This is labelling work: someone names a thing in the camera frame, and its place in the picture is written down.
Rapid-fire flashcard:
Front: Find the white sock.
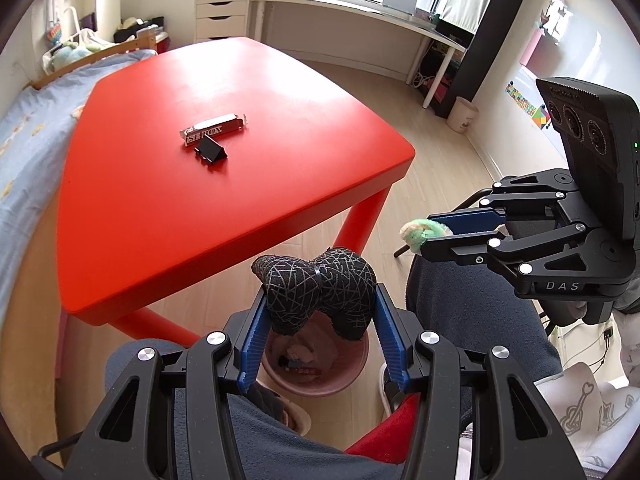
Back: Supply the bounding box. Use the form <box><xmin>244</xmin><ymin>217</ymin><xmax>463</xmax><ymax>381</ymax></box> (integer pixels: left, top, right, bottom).
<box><xmin>285</xmin><ymin>322</ymin><xmax>341</xmax><ymax>365</ymax></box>

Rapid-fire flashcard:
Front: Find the person's right shoe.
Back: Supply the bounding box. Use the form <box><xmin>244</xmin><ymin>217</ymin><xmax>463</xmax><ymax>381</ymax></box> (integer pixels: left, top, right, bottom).
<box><xmin>378</xmin><ymin>362</ymin><xmax>407</xmax><ymax>418</ymax></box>

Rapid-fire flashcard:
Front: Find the white printed cloth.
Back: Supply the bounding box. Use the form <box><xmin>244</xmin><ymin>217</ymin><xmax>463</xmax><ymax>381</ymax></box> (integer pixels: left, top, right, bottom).
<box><xmin>460</xmin><ymin>360</ymin><xmax>640</xmax><ymax>476</ymax></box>

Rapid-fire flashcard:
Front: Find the white desk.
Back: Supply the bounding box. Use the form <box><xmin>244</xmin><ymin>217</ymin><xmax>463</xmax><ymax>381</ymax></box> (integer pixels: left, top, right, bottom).
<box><xmin>248</xmin><ymin>0</ymin><xmax>468</xmax><ymax>109</ymax></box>

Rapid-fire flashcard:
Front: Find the black patterned sock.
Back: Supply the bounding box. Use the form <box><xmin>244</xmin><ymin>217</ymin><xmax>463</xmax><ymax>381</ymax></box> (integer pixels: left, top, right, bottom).
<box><xmin>251</xmin><ymin>246</ymin><xmax>378</xmax><ymax>343</ymax></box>

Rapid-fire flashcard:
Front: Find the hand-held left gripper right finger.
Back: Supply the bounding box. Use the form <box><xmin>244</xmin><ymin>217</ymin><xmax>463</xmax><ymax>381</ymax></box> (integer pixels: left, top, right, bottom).
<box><xmin>377</xmin><ymin>285</ymin><xmax>586</xmax><ymax>480</ymax></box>

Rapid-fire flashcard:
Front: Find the green plush toy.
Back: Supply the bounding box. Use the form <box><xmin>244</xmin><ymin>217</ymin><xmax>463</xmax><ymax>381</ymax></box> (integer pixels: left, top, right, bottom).
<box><xmin>50</xmin><ymin>42</ymin><xmax>93</xmax><ymax>71</ymax></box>

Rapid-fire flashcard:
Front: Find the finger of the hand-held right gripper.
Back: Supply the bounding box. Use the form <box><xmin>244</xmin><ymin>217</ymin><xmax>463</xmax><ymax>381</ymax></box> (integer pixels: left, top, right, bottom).
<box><xmin>421</xmin><ymin>222</ymin><xmax>598</xmax><ymax>295</ymax></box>
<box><xmin>428</xmin><ymin>171</ymin><xmax>568</xmax><ymax>235</ymax></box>

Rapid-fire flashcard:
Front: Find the pink plastic bin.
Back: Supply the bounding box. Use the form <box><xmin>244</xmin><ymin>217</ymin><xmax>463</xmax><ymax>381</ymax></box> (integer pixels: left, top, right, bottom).
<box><xmin>261</xmin><ymin>327</ymin><xmax>370</xmax><ymax>398</ymax></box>

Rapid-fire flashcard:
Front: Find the person's right leg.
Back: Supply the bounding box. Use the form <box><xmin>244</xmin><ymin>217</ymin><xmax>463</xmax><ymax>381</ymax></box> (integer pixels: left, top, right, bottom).
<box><xmin>406</xmin><ymin>255</ymin><xmax>563</xmax><ymax>386</ymax></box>

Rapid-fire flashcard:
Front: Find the person's left leg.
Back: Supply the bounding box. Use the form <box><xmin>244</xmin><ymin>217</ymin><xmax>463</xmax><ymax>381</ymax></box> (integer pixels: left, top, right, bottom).
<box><xmin>104</xmin><ymin>342</ymin><xmax>406</xmax><ymax>480</ymax></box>

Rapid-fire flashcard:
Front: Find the red table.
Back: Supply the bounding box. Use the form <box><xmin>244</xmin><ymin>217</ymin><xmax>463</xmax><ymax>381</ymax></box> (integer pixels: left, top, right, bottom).
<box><xmin>56</xmin><ymin>36</ymin><xmax>416</xmax><ymax>348</ymax></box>

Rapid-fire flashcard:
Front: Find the red stool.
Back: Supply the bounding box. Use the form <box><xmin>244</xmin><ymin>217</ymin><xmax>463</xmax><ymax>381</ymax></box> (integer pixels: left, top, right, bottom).
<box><xmin>345</xmin><ymin>392</ymin><xmax>423</xmax><ymax>466</ymax></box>

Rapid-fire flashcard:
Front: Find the beige waste basket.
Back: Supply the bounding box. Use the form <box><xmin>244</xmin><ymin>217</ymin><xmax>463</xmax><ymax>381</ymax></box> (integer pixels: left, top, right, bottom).
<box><xmin>446</xmin><ymin>96</ymin><xmax>479</xmax><ymax>134</ymax></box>

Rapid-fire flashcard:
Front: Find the bed with blue sheet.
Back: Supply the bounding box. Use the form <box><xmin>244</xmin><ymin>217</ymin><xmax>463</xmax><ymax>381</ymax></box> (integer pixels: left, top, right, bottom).
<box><xmin>0</xmin><ymin>50</ymin><xmax>156</xmax><ymax>321</ymax></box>

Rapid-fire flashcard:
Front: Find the person's left shoe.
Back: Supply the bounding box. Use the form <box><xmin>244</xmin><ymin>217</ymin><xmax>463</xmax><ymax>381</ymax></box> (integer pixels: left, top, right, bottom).
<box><xmin>250</xmin><ymin>382</ymin><xmax>312</xmax><ymax>436</ymax></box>

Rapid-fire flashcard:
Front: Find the person's leg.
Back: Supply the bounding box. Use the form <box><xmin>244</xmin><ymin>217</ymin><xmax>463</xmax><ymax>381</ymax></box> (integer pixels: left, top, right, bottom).
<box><xmin>406</xmin><ymin>255</ymin><xmax>563</xmax><ymax>386</ymax></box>
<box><xmin>104</xmin><ymin>342</ymin><xmax>406</xmax><ymax>480</ymax></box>

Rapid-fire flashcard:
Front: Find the brown printed carton box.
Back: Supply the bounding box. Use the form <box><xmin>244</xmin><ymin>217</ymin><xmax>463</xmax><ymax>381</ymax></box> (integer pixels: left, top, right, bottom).
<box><xmin>180</xmin><ymin>112</ymin><xmax>248</xmax><ymax>149</ymax></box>

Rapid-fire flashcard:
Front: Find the person's shoe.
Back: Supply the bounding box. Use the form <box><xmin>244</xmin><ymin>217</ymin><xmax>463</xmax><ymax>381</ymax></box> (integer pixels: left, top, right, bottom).
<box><xmin>250</xmin><ymin>382</ymin><xmax>312</xmax><ymax>436</ymax></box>
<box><xmin>378</xmin><ymin>362</ymin><xmax>407</xmax><ymax>418</ymax></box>

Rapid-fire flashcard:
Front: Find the green white sock ball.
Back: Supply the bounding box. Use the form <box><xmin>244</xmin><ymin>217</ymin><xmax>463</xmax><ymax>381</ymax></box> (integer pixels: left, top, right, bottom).
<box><xmin>399</xmin><ymin>218</ymin><xmax>453</xmax><ymax>256</ymax></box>

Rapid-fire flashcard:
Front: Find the colourful wall chart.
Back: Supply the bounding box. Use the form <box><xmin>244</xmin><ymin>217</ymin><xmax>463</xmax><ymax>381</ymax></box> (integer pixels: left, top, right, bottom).
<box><xmin>505</xmin><ymin>80</ymin><xmax>553</xmax><ymax>133</ymax></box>

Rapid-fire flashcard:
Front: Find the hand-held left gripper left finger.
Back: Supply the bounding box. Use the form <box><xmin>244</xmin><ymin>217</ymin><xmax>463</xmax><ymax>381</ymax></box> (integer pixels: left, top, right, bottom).
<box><xmin>62</xmin><ymin>291</ymin><xmax>270</xmax><ymax>480</ymax></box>

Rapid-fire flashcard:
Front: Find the black binder clip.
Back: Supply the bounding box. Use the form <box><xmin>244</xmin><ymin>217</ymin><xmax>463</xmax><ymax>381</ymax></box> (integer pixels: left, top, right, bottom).
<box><xmin>192</xmin><ymin>136</ymin><xmax>228</xmax><ymax>163</ymax></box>

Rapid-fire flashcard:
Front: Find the white drawer unit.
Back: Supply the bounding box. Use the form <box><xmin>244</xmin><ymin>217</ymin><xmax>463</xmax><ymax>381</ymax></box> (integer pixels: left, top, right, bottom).
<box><xmin>195</xmin><ymin>0</ymin><xmax>251</xmax><ymax>45</ymax></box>

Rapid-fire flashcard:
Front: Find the wooden bed frame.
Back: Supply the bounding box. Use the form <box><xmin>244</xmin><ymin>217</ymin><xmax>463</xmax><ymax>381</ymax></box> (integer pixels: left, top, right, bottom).
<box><xmin>30</xmin><ymin>27</ymin><xmax>161</xmax><ymax>92</ymax></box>

